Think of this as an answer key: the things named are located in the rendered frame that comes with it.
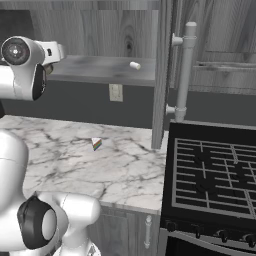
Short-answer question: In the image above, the white base cabinet handle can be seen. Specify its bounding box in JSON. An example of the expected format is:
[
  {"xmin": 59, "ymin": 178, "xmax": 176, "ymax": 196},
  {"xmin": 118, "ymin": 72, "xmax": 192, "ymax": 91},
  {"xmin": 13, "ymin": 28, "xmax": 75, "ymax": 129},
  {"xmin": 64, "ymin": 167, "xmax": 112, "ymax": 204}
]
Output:
[{"xmin": 143, "ymin": 214, "xmax": 153, "ymax": 250}]

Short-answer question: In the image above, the white cabinet door handle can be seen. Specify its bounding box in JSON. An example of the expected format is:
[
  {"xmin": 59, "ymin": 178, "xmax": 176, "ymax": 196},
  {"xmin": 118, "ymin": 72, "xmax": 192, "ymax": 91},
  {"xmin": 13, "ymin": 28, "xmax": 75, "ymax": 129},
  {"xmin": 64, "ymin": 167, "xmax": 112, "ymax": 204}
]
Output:
[{"xmin": 165, "ymin": 21, "xmax": 198, "ymax": 123}]

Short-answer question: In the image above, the grey wooden closed cabinet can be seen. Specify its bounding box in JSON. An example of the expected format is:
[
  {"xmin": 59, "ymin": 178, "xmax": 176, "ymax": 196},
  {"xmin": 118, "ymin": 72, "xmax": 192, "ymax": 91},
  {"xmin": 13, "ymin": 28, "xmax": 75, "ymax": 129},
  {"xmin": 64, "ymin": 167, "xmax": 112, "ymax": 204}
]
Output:
[{"xmin": 170, "ymin": 0, "xmax": 256, "ymax": 97}]

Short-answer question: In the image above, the black stove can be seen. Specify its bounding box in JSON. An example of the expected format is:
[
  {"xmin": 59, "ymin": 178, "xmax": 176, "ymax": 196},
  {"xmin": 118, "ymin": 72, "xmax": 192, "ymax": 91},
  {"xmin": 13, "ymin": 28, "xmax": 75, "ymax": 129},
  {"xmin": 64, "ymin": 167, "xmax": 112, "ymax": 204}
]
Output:
[{"xmin": 159, "ymin": 119, "xmax": 256, "ymax": 256}]

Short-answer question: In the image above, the grey wooden cabinet door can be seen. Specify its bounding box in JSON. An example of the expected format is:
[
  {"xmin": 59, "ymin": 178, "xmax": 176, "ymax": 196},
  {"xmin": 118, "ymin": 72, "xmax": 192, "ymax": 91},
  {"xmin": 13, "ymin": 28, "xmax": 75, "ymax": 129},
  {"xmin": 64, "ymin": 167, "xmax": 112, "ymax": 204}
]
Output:
[{"xmin": 151, "ymin": 0, "xmax": 178, "ymax": 150}]

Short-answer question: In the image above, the grey wooden base cabinet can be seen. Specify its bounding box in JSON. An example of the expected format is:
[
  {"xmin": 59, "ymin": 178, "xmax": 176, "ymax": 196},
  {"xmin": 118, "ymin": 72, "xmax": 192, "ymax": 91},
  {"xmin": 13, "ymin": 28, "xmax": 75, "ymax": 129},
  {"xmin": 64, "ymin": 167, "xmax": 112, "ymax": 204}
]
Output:
[{"xmin": 87, "ymin": 204, "xmax": 162, "ymax": 256}]

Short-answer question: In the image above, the grey wooden open cabinet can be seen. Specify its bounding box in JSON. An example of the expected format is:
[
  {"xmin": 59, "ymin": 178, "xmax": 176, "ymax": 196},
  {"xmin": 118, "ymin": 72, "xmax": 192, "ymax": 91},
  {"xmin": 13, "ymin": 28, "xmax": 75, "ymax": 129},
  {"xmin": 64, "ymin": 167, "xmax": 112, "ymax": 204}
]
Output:
[{"xmin": 30, "ymin": 0, "xmax": 162, "ymax": 88}]

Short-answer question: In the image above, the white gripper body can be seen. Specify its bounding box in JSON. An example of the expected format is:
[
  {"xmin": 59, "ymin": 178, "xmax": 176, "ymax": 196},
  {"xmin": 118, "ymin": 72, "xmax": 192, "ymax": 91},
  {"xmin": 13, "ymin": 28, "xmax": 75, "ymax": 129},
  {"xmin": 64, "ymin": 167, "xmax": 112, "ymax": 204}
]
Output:
[{"xmin": 55, "ymin": 41, "xmax": 67, "ymax": 63}]

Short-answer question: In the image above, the black stove knob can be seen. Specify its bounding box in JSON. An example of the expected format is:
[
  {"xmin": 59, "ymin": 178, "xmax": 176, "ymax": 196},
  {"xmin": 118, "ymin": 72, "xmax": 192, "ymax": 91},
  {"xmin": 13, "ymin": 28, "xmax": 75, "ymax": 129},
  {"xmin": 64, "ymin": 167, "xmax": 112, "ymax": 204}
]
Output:
[
  {"xmin": 216, "ymin": 228, "xmax": 231, "ymax": 244},
  {"xmin": 191, "ymin": 223, "xmax": 205, "ymax": 239},
  {"xmin": 242, "ymin": 232, "xmax": 256, "ymax": 249},
  {"xmin": 165, "ymin": 219, "xmax": 177, "ymax": 233}
]

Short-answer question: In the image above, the rainbow cake slice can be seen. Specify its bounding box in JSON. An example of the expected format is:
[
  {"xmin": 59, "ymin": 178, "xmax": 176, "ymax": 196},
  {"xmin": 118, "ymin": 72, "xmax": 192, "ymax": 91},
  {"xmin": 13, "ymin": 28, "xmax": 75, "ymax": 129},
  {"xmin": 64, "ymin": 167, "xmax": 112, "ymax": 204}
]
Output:
[{"xmin": 91, "ymin": 136, "xmax": 103, "ymax": 152}]

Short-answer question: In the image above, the white wall outlet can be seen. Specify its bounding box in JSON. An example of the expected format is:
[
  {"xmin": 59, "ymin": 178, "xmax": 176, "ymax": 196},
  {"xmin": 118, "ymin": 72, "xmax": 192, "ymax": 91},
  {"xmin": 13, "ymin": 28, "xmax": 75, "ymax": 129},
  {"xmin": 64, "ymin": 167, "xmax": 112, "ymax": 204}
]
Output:
[{"xmin": 108, "ymin": 83, "xmax": 124, "ymax": 103}]

